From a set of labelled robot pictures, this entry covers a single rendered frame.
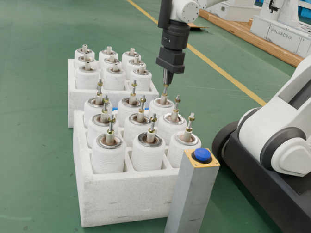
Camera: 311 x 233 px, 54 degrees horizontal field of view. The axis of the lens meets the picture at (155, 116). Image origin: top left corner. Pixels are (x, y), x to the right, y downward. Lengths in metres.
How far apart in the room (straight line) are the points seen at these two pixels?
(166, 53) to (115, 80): 0.36
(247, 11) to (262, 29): 0.78
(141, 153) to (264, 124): 0.35
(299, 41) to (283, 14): 0.54
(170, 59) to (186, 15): 0.16
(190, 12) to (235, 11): 3.21
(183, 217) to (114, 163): 0.24
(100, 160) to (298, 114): 0.54
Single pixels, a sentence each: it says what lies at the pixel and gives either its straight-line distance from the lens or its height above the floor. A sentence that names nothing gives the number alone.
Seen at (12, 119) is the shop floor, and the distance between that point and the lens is 1.48.
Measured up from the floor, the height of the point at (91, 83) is 0.20.
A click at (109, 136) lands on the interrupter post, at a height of 0.27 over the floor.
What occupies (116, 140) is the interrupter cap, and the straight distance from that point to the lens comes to 0.88.
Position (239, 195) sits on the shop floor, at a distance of 1.20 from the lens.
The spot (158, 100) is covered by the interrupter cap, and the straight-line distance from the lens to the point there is 1.14.
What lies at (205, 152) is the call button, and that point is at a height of 0.33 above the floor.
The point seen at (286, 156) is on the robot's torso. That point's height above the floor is 0.33.
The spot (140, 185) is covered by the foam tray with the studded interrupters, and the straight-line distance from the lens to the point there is 0.90.
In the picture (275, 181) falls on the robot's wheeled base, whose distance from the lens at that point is 1.04.
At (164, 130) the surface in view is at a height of 0.23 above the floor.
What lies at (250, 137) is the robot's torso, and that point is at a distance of 0.91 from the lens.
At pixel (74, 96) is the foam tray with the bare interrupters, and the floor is 0.16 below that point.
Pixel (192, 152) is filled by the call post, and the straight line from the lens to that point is 0.78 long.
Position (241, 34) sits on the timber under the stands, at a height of 0.04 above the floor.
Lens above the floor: 0.75
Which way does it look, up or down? 29 degrees down
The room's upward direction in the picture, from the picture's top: 10 degrees clockwise
